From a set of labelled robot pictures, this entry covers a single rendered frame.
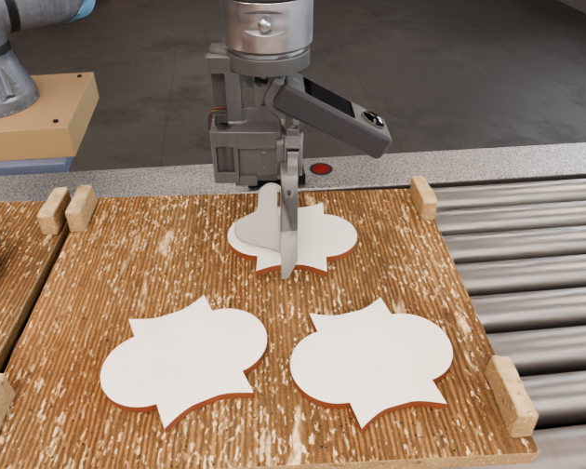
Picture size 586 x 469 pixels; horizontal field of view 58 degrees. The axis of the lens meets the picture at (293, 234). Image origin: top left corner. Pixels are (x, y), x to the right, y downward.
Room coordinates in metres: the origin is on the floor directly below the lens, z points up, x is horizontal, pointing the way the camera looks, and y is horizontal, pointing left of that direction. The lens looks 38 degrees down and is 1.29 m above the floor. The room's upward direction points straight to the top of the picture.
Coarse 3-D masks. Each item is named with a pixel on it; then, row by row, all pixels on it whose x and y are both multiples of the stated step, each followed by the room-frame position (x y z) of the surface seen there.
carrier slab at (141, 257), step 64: (320, 192) 0.54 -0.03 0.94; (384, 192) 0.54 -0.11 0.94; (64, 256) 0.42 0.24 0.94; (128, 256) 0.42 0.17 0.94; (192, 256) 0.42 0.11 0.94; (384, 256) 0.42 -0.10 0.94; (448, 256) 0.42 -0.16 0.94; (64, 320) 0.33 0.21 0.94; (128, 320) 0.33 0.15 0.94; (448, 320) 0.33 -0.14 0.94; (64, 384) 0.26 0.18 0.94; (256, 384) 0.26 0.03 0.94; (448, 384) 0.26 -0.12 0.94; (0, 448) 0.21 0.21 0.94; (64, 448) 0.21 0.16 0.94; (128, 448) 0.21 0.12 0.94; (192, 448) 0.21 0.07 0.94; (256, 448) 0.21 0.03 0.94; (320, 448) 0.21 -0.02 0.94; (384, 448) 0.21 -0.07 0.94; (448, 448) 0.21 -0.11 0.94; (512, 448) 0.21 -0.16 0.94
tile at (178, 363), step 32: (160, 320) 0.32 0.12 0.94; (192, 320) 0.32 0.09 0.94; (224, 320) 0.32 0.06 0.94; (256, 320) 0.32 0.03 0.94; (128, 352) 0.29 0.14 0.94; (160, 352) 0.29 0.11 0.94; (192, 352) 0.29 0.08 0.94; (224, 352) 0.29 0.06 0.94; (256, 352) 0.29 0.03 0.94; (128, 384) 0.25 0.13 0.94; (160, 384) 0.25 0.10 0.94; (192, 384) 0.25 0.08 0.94; (224, 384) 0.25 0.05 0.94; (160, 416) 0.23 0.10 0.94
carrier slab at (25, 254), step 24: (0, 216) 0.49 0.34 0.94; (24, 216) 0.49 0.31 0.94; (0, 240) 0.45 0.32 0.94; (24, 240) 0.45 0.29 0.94; (48, 240) 0.45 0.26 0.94; (0, 264) 0.41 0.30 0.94; (24, 264) 0.41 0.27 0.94; (48, 264) 0.41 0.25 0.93; (0, 288) 0.37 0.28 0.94; (24, 288) 0.37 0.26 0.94; (0, 312) 0.34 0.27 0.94; (24, 312) 0.35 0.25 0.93; (0, 336) 0.31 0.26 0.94; (0, 360) 0.29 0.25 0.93
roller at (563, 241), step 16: (448, 240) 0.47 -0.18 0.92; (464, 240) 0.47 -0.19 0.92; (480, 240) 0.47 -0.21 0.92; (496, 240) 0.47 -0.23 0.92; (512, 240) 0.47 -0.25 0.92; (528, 240) 0.47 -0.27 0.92; (544, 240) 0.47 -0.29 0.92; (560, 240) 0.47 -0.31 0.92; (576, 240) 0.47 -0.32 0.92; (464, 256) 0.45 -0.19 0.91; (480, 256) 0.45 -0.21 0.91; (496, 256) 0.45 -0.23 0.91; (512, 256) 0.46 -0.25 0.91; (528, 256) 0.46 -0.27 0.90; (544, 256) 0.46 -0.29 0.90
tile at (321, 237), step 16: (304, 208) 0.49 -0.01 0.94; (320, 208) 0.49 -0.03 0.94; (304, 224) 0.46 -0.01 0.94; (320, 224) 0.46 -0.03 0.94; (336, 224) 0.46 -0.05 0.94; (304, 240) 0.43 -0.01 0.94; (320, 240) 0.43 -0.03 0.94; (336, 240) 0.43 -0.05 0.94; (352, 240) 0.43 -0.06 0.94; (240, 256) 0.42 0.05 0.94; (256, 256) 0.41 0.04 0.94; (272, 256) 0.41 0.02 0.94; (304, 256) 0.41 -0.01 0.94; (320, 256) 0.41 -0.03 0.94; (336, 256) 0.41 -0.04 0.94; (256, 272) 0.39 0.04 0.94; (320, 272) 0.39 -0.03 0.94
